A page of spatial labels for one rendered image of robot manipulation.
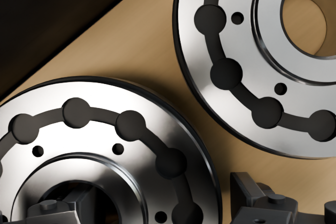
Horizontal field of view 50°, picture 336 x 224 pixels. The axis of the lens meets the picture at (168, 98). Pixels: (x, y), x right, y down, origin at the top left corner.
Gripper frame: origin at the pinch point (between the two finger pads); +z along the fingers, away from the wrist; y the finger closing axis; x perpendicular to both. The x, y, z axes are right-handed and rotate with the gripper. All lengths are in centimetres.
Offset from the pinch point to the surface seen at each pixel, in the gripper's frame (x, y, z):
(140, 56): 6.1, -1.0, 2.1
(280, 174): 0.7, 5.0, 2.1
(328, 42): 6.3, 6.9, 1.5
